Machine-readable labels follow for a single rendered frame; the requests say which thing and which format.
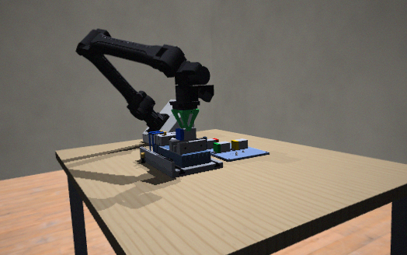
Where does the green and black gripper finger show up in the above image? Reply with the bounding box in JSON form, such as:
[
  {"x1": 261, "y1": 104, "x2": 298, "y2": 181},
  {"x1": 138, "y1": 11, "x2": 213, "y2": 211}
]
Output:
[
  {"x1": 179, "y1": 109, "x2": 199, "y2": 131},
  {"x1": 172, "y1": 110, "x2": 190, "y2": 128}
]

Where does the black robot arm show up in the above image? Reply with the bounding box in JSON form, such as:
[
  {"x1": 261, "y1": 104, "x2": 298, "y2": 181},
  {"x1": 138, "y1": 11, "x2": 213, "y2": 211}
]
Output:
[{"x1": 76, "y1": 29, "x2": 214, "y2": 132}]

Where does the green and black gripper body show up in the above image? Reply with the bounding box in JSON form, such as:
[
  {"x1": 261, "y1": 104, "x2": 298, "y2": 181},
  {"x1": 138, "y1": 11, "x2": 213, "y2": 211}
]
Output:
[{"x1": 170, "y1": 85, "x2": 200, "y2": 110}]

